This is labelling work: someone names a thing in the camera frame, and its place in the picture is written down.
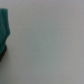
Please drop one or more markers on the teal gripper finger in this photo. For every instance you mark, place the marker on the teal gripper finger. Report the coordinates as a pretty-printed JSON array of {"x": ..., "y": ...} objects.
[{"x": 4, "y": 31}]

